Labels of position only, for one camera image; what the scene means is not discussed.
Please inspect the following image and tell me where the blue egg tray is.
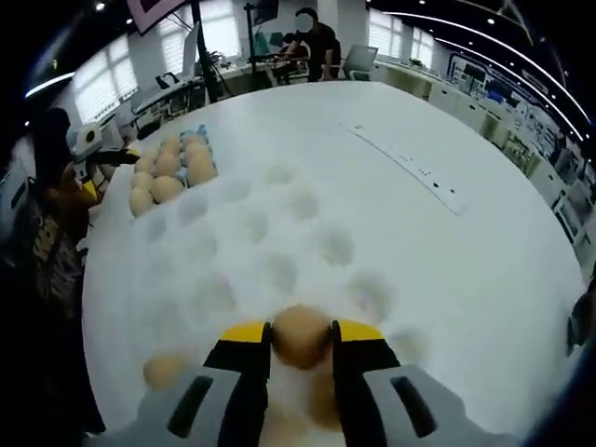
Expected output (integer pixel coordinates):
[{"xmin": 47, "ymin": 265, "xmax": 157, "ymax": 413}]
[{"xmin": 132, "ymin": 123, "xmax": 218, "ymax": 187}]

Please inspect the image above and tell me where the white foam egg holder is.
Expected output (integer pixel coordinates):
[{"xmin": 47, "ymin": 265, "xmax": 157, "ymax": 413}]
[{"xmin": 125, "ymin": 153, "xmax": 434, "ymax": 447}]

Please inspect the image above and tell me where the person's left hand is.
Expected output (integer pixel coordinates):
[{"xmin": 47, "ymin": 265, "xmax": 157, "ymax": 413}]
[{"xmin": 55, "ymin": 165, "xmax": 90, "ymax": 202}]

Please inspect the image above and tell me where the operator in black t-shirt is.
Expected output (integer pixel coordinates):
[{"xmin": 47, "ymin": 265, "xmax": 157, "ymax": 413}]
[{"xmin": 0, "ymin": 185, "xmax": 106, "ymax": 447}]

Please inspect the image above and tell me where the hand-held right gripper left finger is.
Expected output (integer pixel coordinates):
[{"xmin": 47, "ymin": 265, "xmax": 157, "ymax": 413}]
[{"xmin": 83, "ymin": 319, "xmax": 273, "ymax": 447}]

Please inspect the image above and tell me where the black monitor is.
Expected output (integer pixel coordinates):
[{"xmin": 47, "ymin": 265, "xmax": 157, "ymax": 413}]
[{"xmin": 249, "ymin": 0, "xmax": 280, "ymax": 24}]

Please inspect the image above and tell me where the dark grey pot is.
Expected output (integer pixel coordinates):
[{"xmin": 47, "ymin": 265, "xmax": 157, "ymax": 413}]
[{"xmin": 565, "ymin": 278, "xmax": 596, "ymax": 358}]

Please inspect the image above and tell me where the single brown egg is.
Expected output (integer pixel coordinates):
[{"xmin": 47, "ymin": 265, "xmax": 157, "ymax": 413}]
[{"xmin": 271, "ymin": 304, "xmax": 334, "ymax": 372}]

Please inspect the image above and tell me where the pink display screen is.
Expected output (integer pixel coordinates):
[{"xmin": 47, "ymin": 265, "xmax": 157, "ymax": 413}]
[{"xmin": 128, "ymin": 0, "xmax": 187, "ymax": 36}]

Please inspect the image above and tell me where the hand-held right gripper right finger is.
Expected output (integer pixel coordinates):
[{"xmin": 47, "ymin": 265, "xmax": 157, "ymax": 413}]
[{"xmin": 331, "ymin": 318, "xmax": 525, "ymax": 447}]

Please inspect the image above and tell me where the grey office chair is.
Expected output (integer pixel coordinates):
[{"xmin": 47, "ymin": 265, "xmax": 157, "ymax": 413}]
[{"xmin": 342, "ymin": 44, "xmax": 379, "ymax": 81}]

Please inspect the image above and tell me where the white computer monitor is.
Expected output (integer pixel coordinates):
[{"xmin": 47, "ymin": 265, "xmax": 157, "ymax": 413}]
[{"xmin": 180, "ymin": 20, "xmax": 202, "ymax": 78}]

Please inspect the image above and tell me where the white chest-worn device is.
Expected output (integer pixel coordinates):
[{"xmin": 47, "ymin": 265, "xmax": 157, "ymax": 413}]
[{"xmin": 0, "ymin": 165, "xmax": 37, "ymax": 229}]

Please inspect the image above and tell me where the white table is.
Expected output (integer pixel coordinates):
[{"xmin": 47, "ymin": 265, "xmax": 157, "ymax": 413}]
[{"xmin": 81, "ymin": 79, "xmax": 588, "ymax": 447}]

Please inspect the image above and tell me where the black screen stand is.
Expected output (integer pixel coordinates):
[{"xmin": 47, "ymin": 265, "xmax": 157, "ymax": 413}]
[{"xmin": 190, "ymin": 0, "xmax": 221, "ymax": 102}]

